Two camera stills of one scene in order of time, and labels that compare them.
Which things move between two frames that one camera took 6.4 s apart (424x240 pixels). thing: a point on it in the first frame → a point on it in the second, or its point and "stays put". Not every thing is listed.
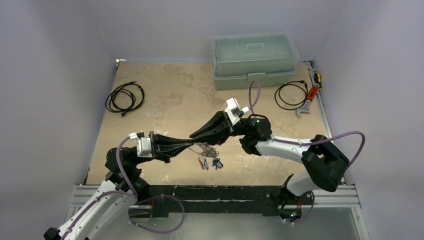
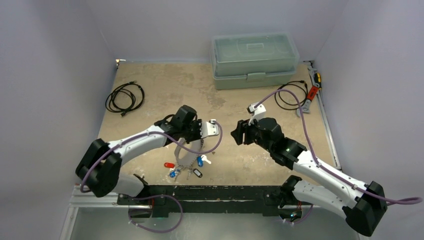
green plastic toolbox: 237,59 stays put
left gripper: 163,146 → 198,124
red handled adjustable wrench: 311,96 stays put
